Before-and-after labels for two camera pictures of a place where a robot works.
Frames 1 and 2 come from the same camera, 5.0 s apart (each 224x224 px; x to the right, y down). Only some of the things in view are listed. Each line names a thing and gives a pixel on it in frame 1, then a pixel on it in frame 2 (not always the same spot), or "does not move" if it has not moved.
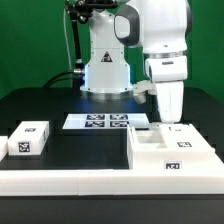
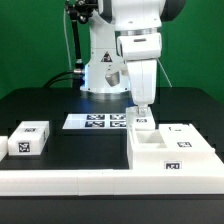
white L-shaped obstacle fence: [108, 182] does not move
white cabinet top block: [29, 138] does not move
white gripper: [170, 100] -> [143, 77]
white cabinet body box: [168, 147] does not move
